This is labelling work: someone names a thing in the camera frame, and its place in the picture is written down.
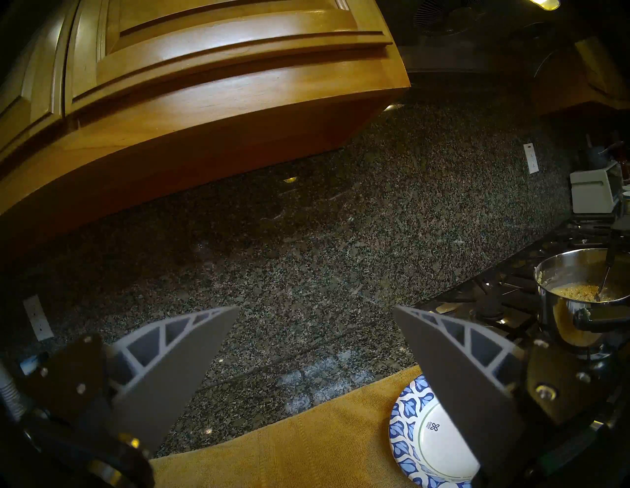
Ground wooden wall cabinets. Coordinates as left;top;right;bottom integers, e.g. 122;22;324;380
0;0;411;266

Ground cooked oatmeal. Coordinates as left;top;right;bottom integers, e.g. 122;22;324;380
549;283;621;302

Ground blue white paper bowl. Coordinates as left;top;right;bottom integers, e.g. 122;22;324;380
389;375;480;488

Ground metal spoon black handle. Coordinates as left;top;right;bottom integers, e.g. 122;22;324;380
595;231;618;302

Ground wooden corner cabinet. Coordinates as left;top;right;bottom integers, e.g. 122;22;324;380
536;34;630;116

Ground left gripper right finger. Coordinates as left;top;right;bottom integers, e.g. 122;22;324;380
392;305;525;485

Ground stainless steel pot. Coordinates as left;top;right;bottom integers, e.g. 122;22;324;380
534;248;630;347

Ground dark kettle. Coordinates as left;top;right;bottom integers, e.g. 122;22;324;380
583;135;616;170

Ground white toaster oven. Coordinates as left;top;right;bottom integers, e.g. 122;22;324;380
570;162;623;214

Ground steel range hood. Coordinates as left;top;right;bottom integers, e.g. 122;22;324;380
379;0;591;74

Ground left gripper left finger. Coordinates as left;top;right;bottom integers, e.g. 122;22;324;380
106;306;241;453

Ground steel gas cooktop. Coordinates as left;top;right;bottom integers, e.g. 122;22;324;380
413;219;630;374

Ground yellow towel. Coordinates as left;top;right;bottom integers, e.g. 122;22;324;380
148;364;429;488

